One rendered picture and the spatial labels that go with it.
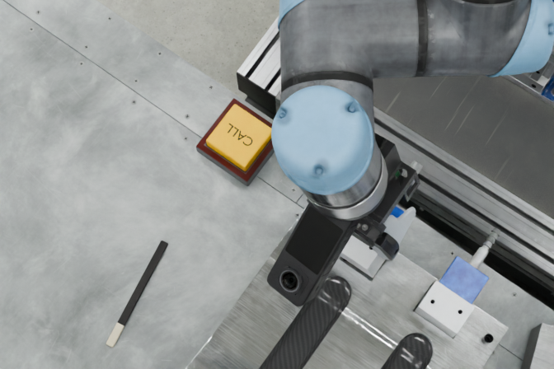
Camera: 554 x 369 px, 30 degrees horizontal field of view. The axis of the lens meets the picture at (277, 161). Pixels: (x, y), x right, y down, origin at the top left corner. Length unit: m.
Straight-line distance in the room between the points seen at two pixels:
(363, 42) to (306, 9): 0.05
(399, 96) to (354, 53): 1.13
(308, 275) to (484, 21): 0.30
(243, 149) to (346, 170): 0.48
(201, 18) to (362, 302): 1.20
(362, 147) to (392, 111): 1.17
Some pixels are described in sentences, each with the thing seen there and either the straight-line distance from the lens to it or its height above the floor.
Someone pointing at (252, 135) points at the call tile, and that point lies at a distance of 1.26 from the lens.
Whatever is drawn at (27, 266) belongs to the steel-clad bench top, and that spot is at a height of 0.80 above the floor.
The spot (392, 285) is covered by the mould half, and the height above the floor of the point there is 0.89.
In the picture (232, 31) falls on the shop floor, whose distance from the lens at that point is 2.23.
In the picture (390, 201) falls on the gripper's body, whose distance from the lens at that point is 0.98.
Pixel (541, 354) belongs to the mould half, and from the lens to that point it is 1.21.
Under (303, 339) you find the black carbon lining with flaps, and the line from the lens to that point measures 1.16.
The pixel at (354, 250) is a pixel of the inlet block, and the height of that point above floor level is 0.95.
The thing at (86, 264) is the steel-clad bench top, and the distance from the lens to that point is 1.28.
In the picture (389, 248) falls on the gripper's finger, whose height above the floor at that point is 1.05.
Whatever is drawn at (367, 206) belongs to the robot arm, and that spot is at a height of 1.17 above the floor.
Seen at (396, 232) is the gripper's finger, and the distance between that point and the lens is 1.06.
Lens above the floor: 2.03
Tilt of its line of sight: 73 degrees down
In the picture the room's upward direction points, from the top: 3 degrees counter-clockwise
